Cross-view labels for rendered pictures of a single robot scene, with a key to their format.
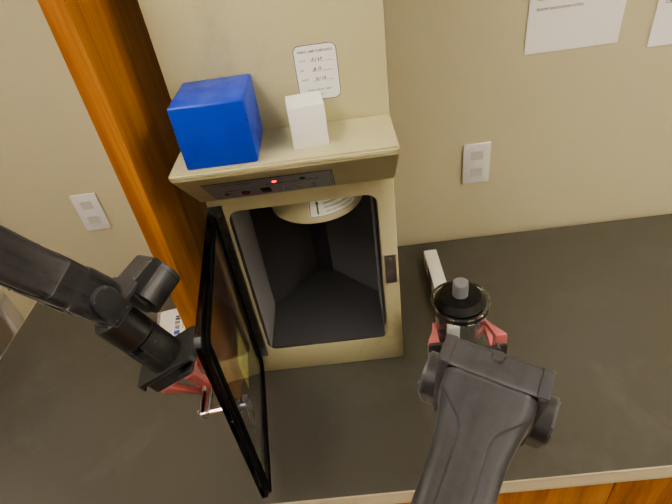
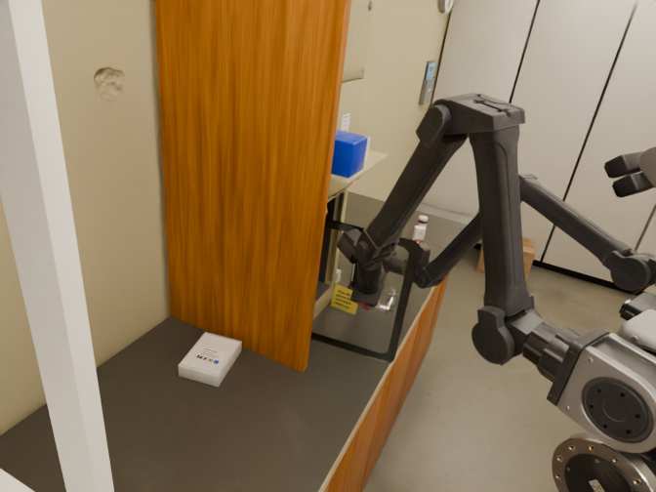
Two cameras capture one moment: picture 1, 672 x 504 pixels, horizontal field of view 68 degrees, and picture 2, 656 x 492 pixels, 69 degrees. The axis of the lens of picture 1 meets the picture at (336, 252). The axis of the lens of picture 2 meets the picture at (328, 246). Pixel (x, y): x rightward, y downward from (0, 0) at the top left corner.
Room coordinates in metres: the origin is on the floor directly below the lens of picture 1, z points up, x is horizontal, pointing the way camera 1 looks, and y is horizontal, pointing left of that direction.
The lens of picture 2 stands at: (0.28, 1.27, 1.91)
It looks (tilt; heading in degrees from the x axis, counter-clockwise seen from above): 28 degrees down; 289
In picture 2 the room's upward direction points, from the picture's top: 7 degrees clockwise
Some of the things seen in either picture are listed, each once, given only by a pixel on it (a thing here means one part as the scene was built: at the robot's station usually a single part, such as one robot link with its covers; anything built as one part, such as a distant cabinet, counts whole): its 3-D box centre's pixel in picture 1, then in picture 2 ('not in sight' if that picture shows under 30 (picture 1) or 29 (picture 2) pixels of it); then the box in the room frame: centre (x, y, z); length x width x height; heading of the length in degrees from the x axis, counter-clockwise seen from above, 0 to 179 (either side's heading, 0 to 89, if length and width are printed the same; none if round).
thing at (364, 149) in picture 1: (290, 173); (348, 179); (0.67, 0.05, 1.46); 0.32 x 0.11 x 0.10; 87
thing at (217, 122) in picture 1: (219, 121); (341, 152); (0.67, 0.13, 1.56); 0.10 x 0.10 x 0.09; 87
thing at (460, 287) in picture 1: (460, 295); not in sight; (0.64, -0.21, 1.18); 0.09 x 0.09 x 0.07
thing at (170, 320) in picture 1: (191, 326); (211, 357); (0.90, 0.39, 0.96); 0.16 x 0.12 x 0.04; 98
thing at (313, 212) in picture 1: (314, 185); not in sight; (0.82, 0.02, 1.34); 0.18 x 0.18 x 0.05
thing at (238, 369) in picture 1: (238, 356); (352, 292); (0.56, 0.19, 1.19); 0.30 x 0.01 x 0.40; 3
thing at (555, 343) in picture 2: not in sight; (557, 353); (0.12, 0.57, 1.45); 0.09 x 0.08 x 0.12; 57
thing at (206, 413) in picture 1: (217, 392); (376, 303); (0.49, 0.22, 1.20); 0.10 x 0.05 x 0.03; 3
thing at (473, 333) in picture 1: (458, 338); not in sight; (0.64, -0.21, 1.06); 0.11 x 0.11 x 0.21
